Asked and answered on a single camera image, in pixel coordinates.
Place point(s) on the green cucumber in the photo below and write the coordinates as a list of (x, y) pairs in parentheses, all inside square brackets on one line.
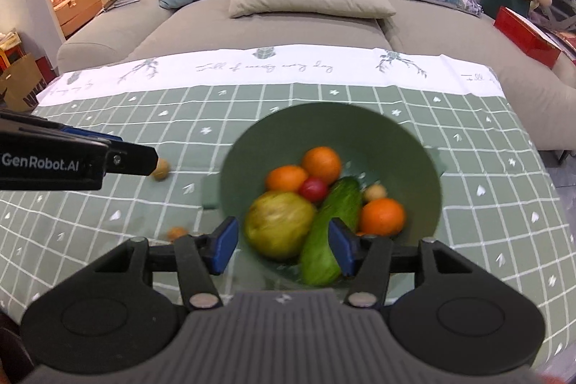
[(317, 249)]

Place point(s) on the red box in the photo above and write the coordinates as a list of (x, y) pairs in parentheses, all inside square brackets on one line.
[(526, 35)]

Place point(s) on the green checked tablecloth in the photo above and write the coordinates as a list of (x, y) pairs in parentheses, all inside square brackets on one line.
[(135, 109)]

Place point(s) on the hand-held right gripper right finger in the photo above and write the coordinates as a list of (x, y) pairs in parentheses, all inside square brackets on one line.
[(342, 247)]

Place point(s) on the small red fruit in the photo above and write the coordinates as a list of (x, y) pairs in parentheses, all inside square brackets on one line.
[(313, 189)]

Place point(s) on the green plastic colander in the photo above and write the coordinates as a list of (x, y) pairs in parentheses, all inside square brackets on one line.
[(387, 141)]

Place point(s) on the brown paper bag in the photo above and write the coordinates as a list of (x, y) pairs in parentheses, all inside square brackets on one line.
[(22, 85)]

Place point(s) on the yellow-green pomelo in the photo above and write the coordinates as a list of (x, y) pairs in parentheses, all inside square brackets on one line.
[(279, 224)]

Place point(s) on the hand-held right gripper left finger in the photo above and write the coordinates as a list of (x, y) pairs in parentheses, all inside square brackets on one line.
[(225, 244)]

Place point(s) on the brown longan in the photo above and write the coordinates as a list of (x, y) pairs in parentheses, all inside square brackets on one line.
[(177, 233), (375, 193), (160, 169)]

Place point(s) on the beige sofa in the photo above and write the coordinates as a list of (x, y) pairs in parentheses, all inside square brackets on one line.
[(270, 33)]

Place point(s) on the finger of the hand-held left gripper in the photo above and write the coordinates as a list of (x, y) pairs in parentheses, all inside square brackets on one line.
[(132, 159), (90, 133)]

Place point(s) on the orange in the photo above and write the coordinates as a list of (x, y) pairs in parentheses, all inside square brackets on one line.
[(382, 217), (286, 178), (321, 166)]

